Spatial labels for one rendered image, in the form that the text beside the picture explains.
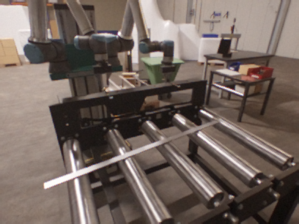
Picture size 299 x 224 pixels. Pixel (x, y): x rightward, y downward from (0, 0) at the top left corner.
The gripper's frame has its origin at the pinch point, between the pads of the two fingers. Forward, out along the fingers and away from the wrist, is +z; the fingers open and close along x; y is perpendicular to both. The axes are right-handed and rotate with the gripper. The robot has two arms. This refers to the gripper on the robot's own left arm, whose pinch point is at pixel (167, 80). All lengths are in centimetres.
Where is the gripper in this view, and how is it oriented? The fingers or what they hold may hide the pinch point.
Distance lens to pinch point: 166.1
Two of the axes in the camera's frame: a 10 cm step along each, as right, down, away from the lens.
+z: 0.0, 9.0, 4.5
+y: 4.4, 4.0, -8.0
